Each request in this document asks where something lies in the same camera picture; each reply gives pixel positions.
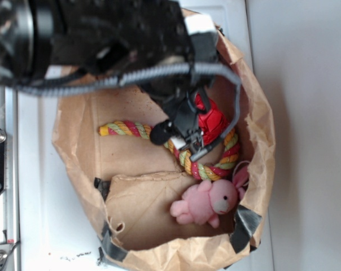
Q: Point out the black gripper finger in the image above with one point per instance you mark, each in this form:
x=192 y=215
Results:
x=162 y=132
x=187 y=135

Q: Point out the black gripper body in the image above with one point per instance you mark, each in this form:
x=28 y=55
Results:
x=145 y=43

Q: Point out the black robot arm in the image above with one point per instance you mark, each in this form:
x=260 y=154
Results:
x=27 y=32

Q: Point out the red crumpled paper ball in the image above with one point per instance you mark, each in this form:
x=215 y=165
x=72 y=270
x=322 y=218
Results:
x=212 y=123

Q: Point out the brown paper bag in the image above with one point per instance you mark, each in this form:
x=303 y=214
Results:
x=126 y=185

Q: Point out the pink plush bunny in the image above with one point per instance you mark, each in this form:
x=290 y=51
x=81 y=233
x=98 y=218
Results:
x=205 y=202

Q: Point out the multicolour twisted rope toy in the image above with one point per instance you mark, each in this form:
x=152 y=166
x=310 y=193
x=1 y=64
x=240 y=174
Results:
x=194 y=168

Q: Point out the aluminium frame rail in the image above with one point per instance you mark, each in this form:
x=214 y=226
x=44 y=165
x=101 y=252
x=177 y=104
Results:
x=9 y=189

